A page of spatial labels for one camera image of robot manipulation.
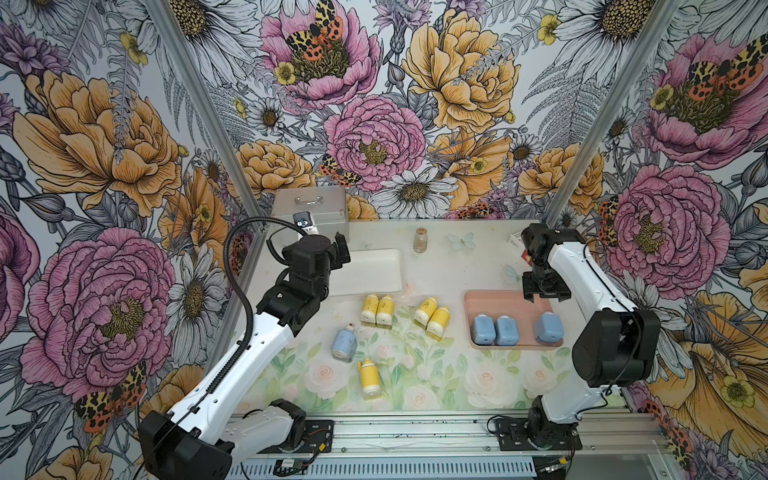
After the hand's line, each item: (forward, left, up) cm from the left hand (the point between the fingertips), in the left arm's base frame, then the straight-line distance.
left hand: (320, 247), depth 75 cm
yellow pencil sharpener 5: (-24, -12, -23) cm, 35 cm away
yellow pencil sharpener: (-4, -11, -22) cm, 25 cm away
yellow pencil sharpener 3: (-5, -28, -22) cm, 36 cm away
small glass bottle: (+25, -28, -26) cm, 46 cm away
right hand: (-8, -59, -14) cm, 61 cm away
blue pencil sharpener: (-15, -5, -23) cm, 28 cm away
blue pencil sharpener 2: (-12, -43, -23) cm, 50 cm away
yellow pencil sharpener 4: (-9, -31, -23) cm, 40 cm away
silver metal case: (+36, +6, -18) cm, 41 cm away
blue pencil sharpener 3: (-12, -50, -23) cm, 56 cm away
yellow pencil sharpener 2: (-5, -16, -23) cm, 28 cm away
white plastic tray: (+16, -10, -32) cm, 37 cm away
